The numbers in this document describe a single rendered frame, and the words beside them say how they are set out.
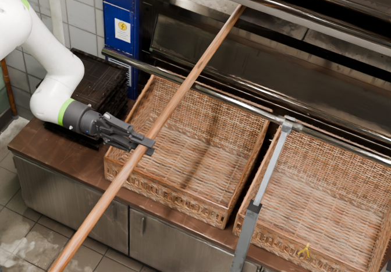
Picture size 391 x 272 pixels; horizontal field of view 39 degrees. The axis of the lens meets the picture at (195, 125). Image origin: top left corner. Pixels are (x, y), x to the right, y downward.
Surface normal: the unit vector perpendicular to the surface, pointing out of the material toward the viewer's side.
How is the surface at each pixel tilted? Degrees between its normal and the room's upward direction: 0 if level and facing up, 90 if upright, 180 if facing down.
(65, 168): 0
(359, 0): 70
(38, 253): 0
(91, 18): 90
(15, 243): 0
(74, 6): 90
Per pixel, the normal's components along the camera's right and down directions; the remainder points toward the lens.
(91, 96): 0.09, -0.66
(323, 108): -0.37, 0.39
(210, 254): -0.42, 0.65
